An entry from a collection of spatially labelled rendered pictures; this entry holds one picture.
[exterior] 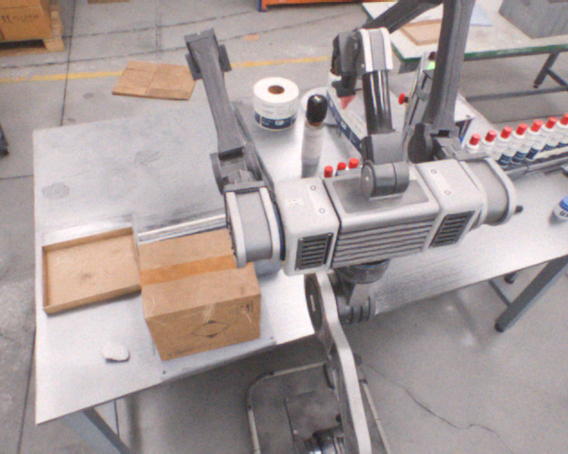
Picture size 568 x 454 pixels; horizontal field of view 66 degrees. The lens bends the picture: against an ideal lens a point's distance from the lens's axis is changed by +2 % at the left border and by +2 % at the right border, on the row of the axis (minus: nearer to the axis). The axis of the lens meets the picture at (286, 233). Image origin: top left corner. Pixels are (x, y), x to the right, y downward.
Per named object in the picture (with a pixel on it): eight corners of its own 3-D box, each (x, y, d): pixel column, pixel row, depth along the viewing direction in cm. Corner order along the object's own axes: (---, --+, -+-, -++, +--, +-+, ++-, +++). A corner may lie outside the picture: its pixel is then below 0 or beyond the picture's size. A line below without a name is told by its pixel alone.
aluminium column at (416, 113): (380, 225, 170) (436, 67, 119) (386, 234, 168) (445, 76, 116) (370, 228, 169) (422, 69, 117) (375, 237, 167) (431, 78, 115)
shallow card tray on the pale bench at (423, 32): (442, 22, 293) (444, 17, 290) (462, 40, 279) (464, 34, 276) (398, 28, 284) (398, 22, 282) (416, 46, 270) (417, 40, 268)
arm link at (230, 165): (223, 182, 90) (247, 176, 90) (215, 151, 96) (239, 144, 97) (233, 210, 98) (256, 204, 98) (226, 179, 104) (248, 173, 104)
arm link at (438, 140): (444, 149, 99) (462, 150, 101) (425, 122, 105) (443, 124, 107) (425, 179, 106) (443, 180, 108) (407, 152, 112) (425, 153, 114)
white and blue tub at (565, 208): (550, 213, 180) (560, 201, 175) (556, 204, 184) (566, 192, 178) (567, 222, 177) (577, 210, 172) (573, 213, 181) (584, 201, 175)
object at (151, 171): (431, 71, 251) (433, 68, 249) (611, 242, 174) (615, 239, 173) (34, 134, 196) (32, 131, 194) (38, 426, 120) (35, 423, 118)
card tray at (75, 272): (133, 232, 161) (131, 225, 158) (144, 289, 146) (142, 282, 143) (44, 252, 153) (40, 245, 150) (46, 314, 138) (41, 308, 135)
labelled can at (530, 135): (515, 156, 195) (539, 117, 179) (523, 163, 192) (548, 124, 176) (506, 158, 193) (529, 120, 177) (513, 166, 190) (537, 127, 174)
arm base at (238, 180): (226, 231, 92) (224, 191, 83) (221, 204, 97) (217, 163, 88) (266, 224, 94) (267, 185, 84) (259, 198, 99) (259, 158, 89)
